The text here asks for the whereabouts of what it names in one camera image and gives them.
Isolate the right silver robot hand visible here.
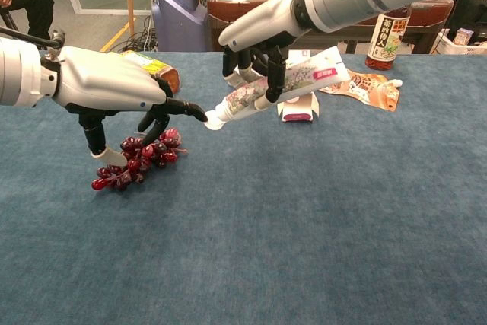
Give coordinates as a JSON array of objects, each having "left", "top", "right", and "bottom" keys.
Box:
[{"left": 218, "top": 0, "right": 313, "bottom": 104}]

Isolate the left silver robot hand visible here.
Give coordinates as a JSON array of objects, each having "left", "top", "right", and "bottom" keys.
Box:
[{"left": 40, "top": 45, "right": 208, "bottom": 168}]

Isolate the white tube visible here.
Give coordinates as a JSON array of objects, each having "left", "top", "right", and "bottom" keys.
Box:
[{"left": 201, "top": 46, "right": 350, "bottom": 131}]

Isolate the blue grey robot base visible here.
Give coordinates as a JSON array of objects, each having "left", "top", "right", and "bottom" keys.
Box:
[{"left": 151, "top": 0, "right": 209, "bottom": 53}]

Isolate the tall white carton box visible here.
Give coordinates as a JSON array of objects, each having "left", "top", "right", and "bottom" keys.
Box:
[{"left": 276, "top": 49, "right": 320, "bottom": 123}]

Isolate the dark sauce bottle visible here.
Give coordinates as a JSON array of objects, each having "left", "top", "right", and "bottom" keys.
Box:
[{"left": 364, "top": 3, "right": 414, "bottom": 72}]

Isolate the yellow label tea bottle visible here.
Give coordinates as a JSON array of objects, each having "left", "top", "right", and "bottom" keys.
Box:
[{"left": 119, "top": 49, "right": 180, "bottom": 94}]

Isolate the red plastic grape bunch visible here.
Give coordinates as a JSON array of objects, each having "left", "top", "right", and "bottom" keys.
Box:
[{"left": 91, "top": 127, "right": 188, "bottom": 192}]

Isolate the person in black trousers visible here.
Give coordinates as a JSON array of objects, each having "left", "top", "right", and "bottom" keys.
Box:
[{"left": 0, "top": 0, "right": 55, "bottom": 40}]

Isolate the orange spout pouch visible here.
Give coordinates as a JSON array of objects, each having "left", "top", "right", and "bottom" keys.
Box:
[{"left": 318, "top": 69, "right": 403, "bottom": 112}]

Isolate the white storage box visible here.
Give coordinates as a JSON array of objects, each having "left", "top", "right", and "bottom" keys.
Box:
[{"left": 433, "top": 27, "right": 487, "bottom": 56}]

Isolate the blue table mat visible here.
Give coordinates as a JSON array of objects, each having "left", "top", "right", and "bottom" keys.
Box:
[{"left": 0, "top": 50, "right": 487, "bottom": 325}]

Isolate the black floor cable bundle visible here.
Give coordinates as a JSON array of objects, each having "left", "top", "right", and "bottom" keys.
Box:
[{"left": 121, "top": 16, "right": 159, "bottom": 53}]

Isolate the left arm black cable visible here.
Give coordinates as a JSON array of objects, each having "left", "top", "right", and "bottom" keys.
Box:
[{"left": 0, "top": 26, "right": 66, "bottom": 51}]

